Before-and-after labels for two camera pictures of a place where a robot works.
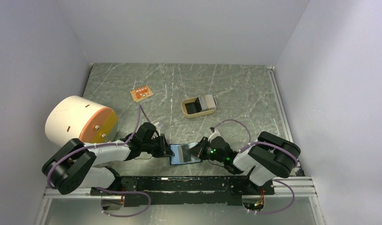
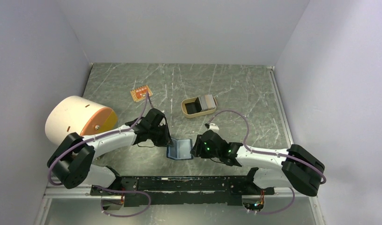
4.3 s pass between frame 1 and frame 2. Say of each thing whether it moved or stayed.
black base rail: stayed
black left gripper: moved
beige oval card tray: stayed
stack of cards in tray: stayed
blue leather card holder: moved
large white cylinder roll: stayed
